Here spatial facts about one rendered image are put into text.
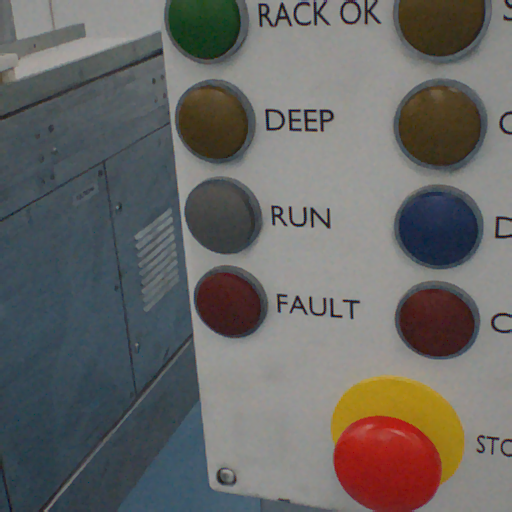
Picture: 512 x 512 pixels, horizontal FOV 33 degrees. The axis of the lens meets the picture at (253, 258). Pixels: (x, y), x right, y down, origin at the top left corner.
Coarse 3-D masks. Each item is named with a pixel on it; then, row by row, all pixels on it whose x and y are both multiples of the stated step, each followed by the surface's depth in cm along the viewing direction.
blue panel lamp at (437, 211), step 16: (432, 192) 29; (416, 208) 29; (432, 208) 29; (448, 208) 29; (464, 208) 29; (400, 224) 30; (416, 224) 29; (432, 224) 29; (448, 224) 29; (464, 224) 29; (416, 240) 29; (432, 240) 29; (448, 240) 29; (464, 240) 29; (416, 256) 30; (432, 256) 29; (448, 256) 29; (464, 256) 29
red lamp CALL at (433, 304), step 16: (432, 288) 30; (416, 304) 30; (432, 304) 30; (448, 304) 30; (464, 304) 30; (400, 320) 31; (416, 320) 31; (432, 320) 30; (448, 320) 30; (464, 320) 30; (416, 336) 31; (432, 336) 31; (448, 336) 30; (464, 336) 30; (432, 352) 31; (448, 352) 31
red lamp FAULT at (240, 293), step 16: (208, 288) 33; (224, 288) 33; (240, 288) 33; (208, 304) 33; (224, 304) 33; (240, 304) 33; (256, 304) 33; (208, 320) 34; (224, 320) 33; (240, 320) 33; (256, 320) 33
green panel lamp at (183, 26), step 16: (176, 0) 29; (192, 0) 29; (208, 0) 29; (224, 0) 29; (176, 16) 29; (192, 16) 29; (208, 16) 29; (224, 16) 29; (240, 16) 29; (176, 32) 29; (192, 32) 29; (208, 32) 29; (224, 32) 29; (192, 48) 30; (208, 48) 29; (224, 48) 29
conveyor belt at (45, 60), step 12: (60, 48) 182; (72, 48) 181; (84, 48) 180; (96, 48) 179; (24, 60) 170; (36, 60) 169; (48, 60) 168; (60, 60) 167; (132, 60) 162; (24, 72) 156; (108, 72) 154; (72, 84) 143; (48, 96) 137; (12, 108) 128
